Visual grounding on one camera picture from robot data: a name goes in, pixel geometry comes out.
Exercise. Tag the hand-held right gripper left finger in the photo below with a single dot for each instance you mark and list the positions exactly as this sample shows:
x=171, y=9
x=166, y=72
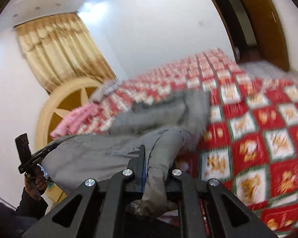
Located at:
x=136, y=176

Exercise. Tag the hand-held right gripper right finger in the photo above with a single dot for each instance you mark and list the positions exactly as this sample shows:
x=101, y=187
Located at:
x=178, y=183

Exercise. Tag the grey puffer jacket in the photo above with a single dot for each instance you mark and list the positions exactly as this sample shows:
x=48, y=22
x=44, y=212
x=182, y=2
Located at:
x=94, y=151

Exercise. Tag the person's left forearm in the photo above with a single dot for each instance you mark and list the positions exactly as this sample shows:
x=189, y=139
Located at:
x=31, y=208

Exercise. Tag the person's left hand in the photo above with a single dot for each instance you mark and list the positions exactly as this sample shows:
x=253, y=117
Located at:
x=38, y=184

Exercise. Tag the beige nightstand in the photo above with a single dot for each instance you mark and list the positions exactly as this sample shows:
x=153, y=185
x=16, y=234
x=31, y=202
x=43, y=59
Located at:
x=56, y=193

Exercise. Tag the pink folded blanket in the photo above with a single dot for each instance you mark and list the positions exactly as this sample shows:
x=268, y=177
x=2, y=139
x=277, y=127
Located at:
x=74, y=119

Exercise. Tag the cream and wooden round headboard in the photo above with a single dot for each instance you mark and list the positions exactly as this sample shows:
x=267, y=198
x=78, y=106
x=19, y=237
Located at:
x=64, y=96

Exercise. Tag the bed with red printed bedspread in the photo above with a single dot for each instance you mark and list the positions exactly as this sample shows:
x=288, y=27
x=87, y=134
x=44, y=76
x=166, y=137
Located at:
x=250, y=141

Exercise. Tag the striped pillow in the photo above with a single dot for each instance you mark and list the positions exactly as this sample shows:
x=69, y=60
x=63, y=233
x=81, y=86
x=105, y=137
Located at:
x=105, y=89

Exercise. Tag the beige patterned curtain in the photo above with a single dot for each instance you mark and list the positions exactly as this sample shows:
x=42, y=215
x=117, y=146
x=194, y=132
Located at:
x=59, y=47

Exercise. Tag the brown wooden door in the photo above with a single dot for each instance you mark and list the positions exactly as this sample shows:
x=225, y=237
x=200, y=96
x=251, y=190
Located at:
x=265, y=24

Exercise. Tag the dark brown door frame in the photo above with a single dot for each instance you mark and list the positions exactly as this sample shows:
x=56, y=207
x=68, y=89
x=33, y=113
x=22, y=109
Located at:
x=224, y=17

